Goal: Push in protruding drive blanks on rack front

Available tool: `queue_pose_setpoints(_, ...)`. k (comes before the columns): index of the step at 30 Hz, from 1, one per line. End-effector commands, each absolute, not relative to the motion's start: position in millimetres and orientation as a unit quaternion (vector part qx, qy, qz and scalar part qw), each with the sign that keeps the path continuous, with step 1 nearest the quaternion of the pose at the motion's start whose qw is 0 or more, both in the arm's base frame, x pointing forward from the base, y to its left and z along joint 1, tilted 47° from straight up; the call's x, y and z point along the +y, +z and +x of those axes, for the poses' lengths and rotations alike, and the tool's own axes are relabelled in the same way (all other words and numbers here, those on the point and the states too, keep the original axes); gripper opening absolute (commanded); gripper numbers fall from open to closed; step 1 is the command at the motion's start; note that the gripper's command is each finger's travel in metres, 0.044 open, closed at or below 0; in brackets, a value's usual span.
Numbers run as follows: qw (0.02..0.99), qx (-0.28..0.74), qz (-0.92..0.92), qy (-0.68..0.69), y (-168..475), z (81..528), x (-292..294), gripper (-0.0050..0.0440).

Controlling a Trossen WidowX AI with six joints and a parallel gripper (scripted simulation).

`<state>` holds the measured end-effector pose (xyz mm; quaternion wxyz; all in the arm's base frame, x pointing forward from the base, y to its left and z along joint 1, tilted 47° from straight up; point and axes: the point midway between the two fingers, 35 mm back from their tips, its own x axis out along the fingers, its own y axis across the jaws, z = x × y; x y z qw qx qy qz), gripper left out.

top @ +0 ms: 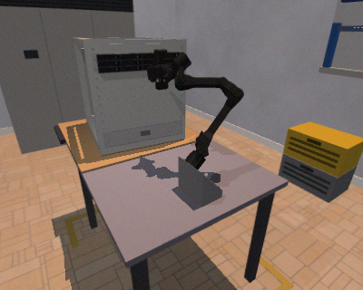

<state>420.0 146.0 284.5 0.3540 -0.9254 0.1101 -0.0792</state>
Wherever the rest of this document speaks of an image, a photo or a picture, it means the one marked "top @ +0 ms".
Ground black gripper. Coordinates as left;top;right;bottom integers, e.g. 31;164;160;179
153;49;168;90

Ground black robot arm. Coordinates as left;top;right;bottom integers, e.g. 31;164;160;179
147;52;244;169

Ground grey open rack frame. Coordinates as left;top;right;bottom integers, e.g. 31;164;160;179
74;38;187;156

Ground flat orange board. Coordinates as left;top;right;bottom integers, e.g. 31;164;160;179
58;119;200;174

